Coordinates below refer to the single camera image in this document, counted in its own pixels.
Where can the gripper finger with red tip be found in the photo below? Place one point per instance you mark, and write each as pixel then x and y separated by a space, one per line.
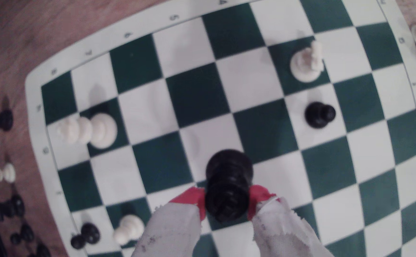
pixel 283 232
pixel 175 228

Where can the tall black chess piece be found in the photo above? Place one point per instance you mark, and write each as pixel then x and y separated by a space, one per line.
pixel 228 182

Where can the white pawn chess piece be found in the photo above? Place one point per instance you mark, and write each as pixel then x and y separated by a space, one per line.
pixel 129 229
pixel 7 173

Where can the black pawn chess piece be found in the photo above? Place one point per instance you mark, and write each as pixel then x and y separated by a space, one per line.
pixel 318 115
pixel 40 250
pixel 90 233
pixel 25 232

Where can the white queen chess piece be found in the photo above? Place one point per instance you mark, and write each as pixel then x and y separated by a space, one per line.
pixel 99 130

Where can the green and white chess mat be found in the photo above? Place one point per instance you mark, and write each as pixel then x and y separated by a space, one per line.
pixel 193 96

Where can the white knight chess piece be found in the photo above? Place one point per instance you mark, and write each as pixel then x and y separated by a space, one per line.
pixel 305 64

